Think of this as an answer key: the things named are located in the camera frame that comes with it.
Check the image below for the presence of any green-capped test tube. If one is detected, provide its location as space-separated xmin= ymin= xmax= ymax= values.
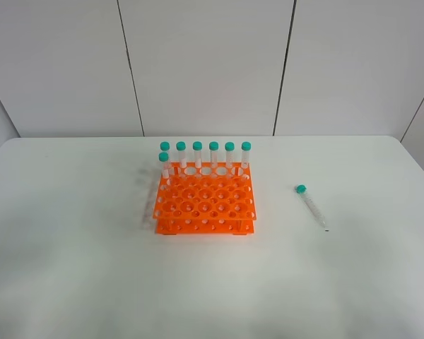
xmin=295 ymin=184 xmax=329 ymax=232

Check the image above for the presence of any orange test tube rack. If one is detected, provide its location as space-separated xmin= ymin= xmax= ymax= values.
xmin=153 ymin=162 xmax=257 ymax=235

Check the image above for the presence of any second row left tube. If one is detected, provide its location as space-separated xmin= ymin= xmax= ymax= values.
xmin=158 ymin=151 xmax=171 ymax=181

